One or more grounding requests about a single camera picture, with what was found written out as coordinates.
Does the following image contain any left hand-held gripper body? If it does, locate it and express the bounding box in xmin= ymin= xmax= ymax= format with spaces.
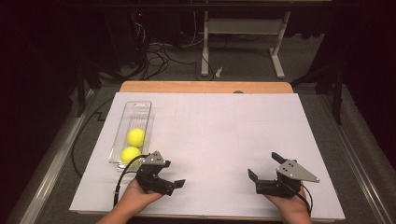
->
xmin=134 ymin=150 xmax=176 ymax=197

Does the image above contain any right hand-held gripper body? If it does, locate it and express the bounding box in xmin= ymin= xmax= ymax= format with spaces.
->
xmin=255 ymin=159 xmax=320 ymax=199

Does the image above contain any yellow tennis ball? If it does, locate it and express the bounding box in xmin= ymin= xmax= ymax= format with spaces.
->
xmin=126 ymin=127 xmax=147 ymax=148
xmin=120 ymin=146 xmax=143 ymax=164

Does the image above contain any clear plastic container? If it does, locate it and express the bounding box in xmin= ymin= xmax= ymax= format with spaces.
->
xmin=107 ymin=100 xmax=156 ymax=172

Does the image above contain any person's left hand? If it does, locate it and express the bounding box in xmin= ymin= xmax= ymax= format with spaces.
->
xmin=120 ymin=178 xmax=163 ymax=214

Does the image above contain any person's right hand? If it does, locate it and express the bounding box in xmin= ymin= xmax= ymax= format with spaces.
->
xmin=264 ymin=188 xmax=313 ymax=217

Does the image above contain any white board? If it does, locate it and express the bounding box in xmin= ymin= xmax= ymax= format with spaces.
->
xmin=68 ymin=91 xmax=346 ymax=221

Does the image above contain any wooden table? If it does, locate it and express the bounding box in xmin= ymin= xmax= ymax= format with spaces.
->
xmin=78 ymin=80 xmax=335 ymax=224

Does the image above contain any black stand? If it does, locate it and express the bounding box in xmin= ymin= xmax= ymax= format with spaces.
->
xmin=74 ymin=57 xmax=125 ymax=119
xmin=291 ymin=62 xmax=347 ymax=126

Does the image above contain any white metal stand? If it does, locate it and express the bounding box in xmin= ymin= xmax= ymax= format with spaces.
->
xmin=200 ymin=10 xmax=292 ymax=79

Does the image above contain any dark device with red light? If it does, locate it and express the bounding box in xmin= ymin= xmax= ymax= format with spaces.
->
xmin=106 ymin=8 xmax=150 ymax=68

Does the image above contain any right hand-held gripper cable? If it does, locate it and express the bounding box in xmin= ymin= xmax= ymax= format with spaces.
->
xmin=295 ymin=183 xmax=314 ymax=217

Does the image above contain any hand-held gripper cable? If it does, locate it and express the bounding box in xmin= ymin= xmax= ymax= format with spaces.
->
xmin=295 ymin=183 xmax=314 ymax=217
xmin=113 ymin=154 xmax=151 ymax=207

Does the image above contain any left hand-held gripper cable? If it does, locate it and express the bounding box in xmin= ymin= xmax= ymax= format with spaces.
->
xmin=113 ymin=154 xmax=151 ymax=207

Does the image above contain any metal floor rail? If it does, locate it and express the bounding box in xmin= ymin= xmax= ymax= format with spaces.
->
xmin=317 ymin=92 xmax=396 ymax=224
xmin=18 ymin=88 xmax=97 ymax=224

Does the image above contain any long black floor cable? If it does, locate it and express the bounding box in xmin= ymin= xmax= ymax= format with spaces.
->
xmin=70 ymin=96 xmax=116 ymax=179

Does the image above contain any bundle of floor cables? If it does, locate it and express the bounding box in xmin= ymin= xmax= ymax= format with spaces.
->
xmin=132 ymin=21 xmax=217 ymax=82

